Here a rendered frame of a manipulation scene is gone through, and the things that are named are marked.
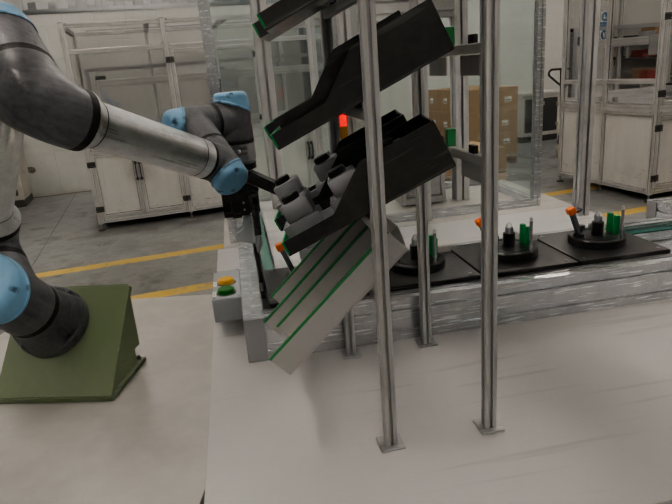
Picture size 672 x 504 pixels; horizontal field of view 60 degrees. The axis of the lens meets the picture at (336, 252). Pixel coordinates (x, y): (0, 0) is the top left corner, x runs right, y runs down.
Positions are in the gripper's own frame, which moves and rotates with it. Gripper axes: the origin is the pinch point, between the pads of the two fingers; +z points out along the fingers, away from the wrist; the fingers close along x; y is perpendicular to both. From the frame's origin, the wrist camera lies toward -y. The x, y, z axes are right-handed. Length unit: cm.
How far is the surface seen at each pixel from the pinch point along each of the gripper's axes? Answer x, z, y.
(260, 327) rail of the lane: 17.4, 12.7, 2.7
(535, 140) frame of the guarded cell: -80, -4, -113
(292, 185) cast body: 28.3, -19.0, -6.4
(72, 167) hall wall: -771, 71, 237
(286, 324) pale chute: 35.7, 4.6, -1.9
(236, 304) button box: 2.4, 12.6, 7.5
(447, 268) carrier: 5.5, 10.3, -43.7
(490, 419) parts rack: 54, 19, -33
